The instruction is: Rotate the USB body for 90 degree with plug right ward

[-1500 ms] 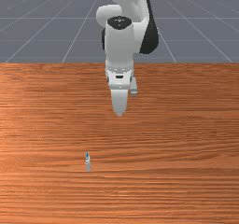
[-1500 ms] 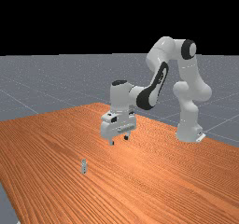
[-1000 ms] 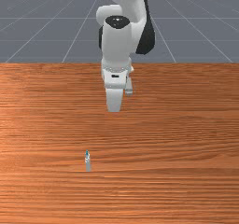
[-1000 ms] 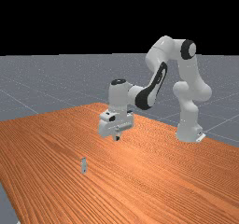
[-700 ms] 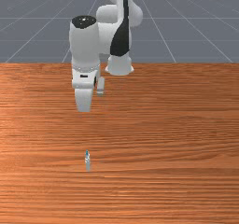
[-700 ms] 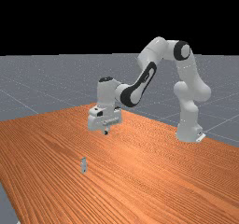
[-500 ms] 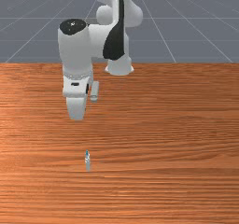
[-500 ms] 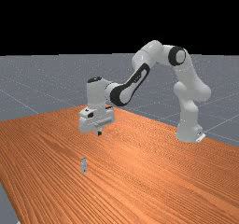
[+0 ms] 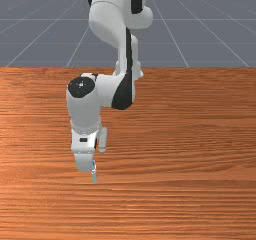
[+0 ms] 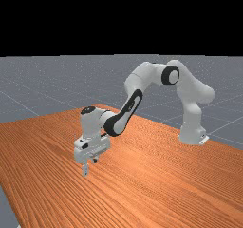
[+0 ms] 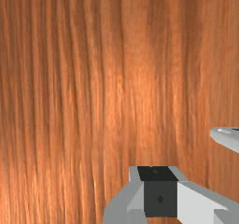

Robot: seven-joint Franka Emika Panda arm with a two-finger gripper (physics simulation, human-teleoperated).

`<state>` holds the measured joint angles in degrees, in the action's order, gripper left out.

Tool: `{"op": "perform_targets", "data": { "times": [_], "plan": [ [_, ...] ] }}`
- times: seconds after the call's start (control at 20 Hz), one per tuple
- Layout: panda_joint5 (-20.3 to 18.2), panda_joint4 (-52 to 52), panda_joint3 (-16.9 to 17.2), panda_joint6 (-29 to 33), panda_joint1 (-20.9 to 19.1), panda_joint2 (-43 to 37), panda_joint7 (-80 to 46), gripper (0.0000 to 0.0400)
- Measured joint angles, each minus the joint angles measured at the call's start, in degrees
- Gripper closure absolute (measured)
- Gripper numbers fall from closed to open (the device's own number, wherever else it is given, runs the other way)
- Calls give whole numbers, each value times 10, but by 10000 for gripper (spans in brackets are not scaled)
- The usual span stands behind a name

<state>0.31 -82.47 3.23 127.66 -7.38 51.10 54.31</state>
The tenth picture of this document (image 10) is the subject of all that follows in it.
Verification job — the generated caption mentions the pale grey gripper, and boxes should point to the pale grey gripper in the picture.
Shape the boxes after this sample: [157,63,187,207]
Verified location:
[73,135,112,179]

